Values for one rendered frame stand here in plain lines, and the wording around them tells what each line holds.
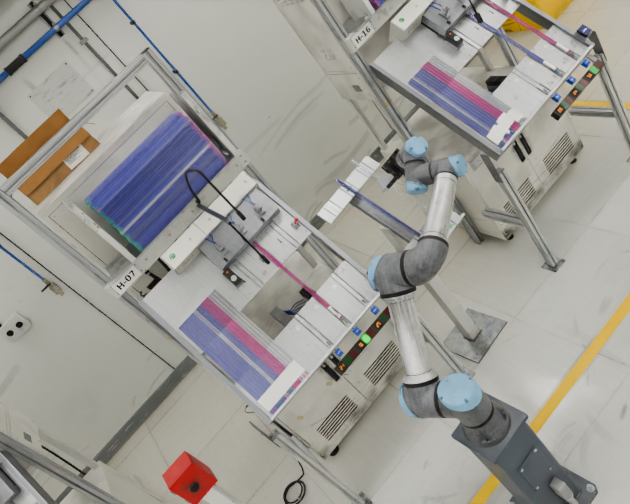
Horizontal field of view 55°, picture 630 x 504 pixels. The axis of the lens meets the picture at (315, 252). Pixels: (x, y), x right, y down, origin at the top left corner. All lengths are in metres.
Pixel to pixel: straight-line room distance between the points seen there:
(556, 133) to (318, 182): 1.78
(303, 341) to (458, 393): 0.75
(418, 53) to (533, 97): 0.54
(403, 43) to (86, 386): 2.88
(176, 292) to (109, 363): 1.81
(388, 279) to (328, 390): 1.10
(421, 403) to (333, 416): 1.05
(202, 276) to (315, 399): 0.81
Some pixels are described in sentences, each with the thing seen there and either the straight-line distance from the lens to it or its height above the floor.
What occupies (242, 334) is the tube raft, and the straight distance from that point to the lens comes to 2.40.
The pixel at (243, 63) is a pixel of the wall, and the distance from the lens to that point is 4.13.
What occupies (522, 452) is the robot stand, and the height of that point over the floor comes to 0.44.
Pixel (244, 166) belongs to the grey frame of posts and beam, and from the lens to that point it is 2.54.
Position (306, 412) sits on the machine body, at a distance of 2.84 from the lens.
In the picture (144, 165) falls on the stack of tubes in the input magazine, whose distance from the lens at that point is 2.38.
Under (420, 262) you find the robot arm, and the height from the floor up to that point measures 1.09.
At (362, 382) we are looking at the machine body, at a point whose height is 0.20.
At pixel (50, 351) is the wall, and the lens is 4.14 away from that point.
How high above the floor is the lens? 2.19
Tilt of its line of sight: 31 degrees down
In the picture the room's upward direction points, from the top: 42 degrees counter-clockwise
